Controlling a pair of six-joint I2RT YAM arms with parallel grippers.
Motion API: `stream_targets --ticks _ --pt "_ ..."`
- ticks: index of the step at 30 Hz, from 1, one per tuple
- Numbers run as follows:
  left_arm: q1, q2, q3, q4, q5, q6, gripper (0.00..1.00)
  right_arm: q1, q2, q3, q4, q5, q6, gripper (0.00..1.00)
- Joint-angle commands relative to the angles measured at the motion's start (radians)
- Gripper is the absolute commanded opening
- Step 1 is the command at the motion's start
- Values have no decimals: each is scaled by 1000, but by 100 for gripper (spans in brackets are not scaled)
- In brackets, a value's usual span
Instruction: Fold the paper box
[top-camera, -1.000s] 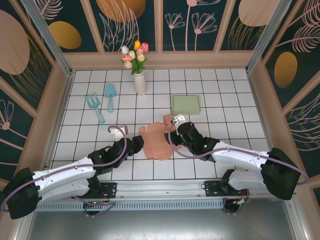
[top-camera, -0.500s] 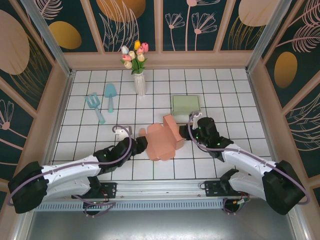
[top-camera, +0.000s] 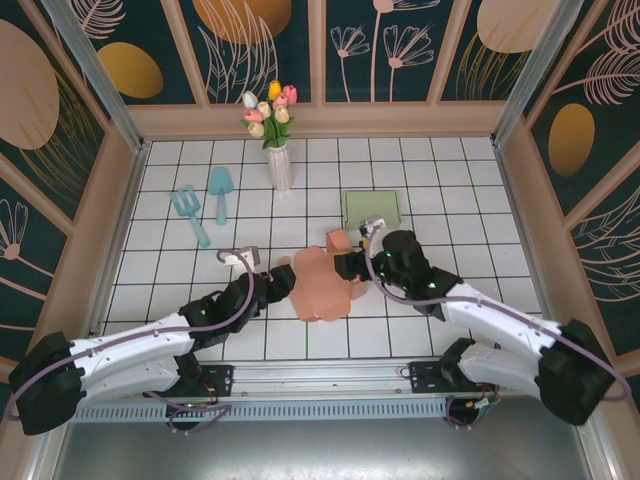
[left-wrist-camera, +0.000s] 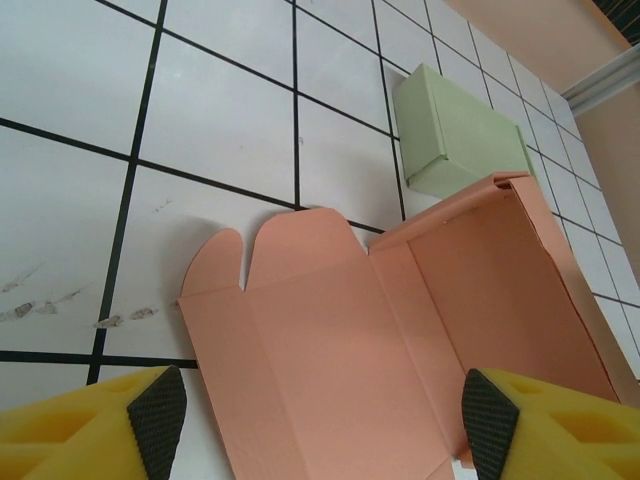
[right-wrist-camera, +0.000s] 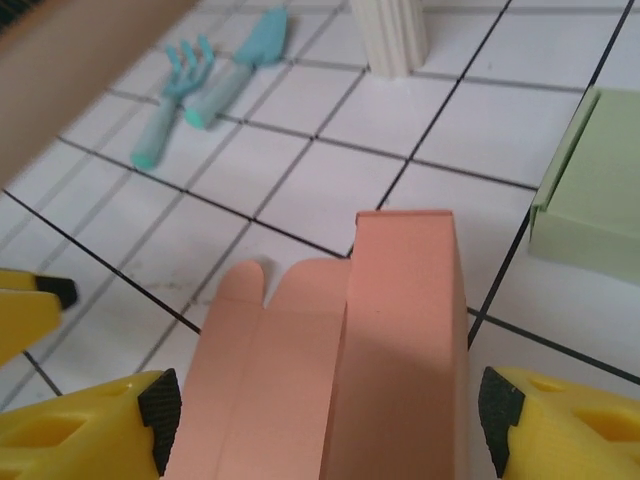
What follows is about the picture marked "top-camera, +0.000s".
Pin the pink paper box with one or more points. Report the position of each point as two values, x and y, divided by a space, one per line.
320 285

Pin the green paper box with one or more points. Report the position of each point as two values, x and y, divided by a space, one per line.
370 205

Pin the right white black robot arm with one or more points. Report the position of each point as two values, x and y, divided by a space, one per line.
500 315

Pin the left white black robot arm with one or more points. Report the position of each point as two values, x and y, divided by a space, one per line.
130 345

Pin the white ribbed vase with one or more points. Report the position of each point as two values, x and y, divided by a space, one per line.
280 170

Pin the teal toy garden fork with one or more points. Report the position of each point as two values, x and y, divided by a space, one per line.
187 205

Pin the teal toy garden trowel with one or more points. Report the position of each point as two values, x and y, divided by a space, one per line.
221 182

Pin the artificial tulip bouquet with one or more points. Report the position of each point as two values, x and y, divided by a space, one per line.
272 112

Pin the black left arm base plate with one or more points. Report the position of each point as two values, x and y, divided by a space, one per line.
222 380

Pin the aluminium mounting rail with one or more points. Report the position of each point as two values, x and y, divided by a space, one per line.
280 377

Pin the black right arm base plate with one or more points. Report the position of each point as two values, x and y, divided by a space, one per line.
422 380

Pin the aluminium frame post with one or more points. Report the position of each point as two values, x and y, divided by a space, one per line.
520 95
107 100

